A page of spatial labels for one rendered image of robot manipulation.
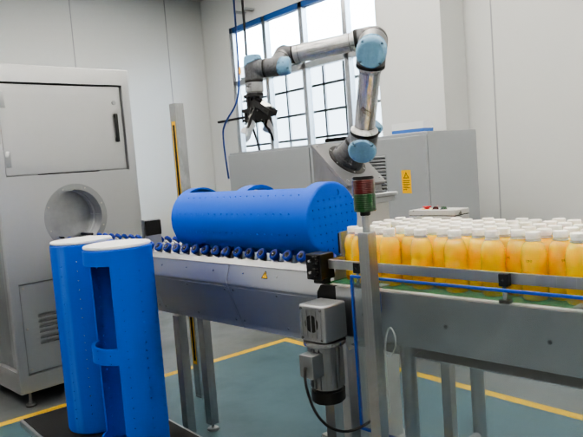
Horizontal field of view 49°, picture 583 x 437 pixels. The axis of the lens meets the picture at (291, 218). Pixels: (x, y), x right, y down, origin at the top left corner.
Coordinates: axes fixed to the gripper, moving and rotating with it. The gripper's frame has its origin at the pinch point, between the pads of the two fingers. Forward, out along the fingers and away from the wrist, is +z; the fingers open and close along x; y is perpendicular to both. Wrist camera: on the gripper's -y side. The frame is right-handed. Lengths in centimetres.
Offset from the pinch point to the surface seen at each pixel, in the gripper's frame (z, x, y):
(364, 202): 20, 39, -84
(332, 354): 69, 33, -62
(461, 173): 26, -185, 18
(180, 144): -3, -32, 103
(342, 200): 24.6, -5.3, -37.1
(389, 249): 37, 17, -75
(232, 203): 24.2, 12.1, 7.5
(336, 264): 43, 21, -56
